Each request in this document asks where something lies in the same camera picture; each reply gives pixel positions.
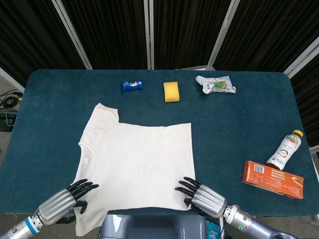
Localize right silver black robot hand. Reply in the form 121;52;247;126
174;176;228;217

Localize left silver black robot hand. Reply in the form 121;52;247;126
37;178;100;227

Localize white T-shirt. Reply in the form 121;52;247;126
74;102;196;237

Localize blue printed carton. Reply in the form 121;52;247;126
206;219;222;239

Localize grey-blue robot torso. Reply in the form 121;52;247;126
99;214;207;239

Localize orange cardboard box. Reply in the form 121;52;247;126
241;160;305;199

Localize white drink bottle yellow cap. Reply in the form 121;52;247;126
266;129;304;171

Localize black floor power box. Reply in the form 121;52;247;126
0;111;17;132

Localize yellow sponge block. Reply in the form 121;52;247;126
163;81;181;103

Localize crumpled white green packet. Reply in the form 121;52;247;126
195;75;237;95

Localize blue snack packet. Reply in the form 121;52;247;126
120;79;145;93

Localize black partition screen panel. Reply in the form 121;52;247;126
152;0;234;70
213;0;319;73
61;0;150;70
284;39;319;147
0;0;87;87

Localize black coiled floor cables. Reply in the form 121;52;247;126
0;92;23;109

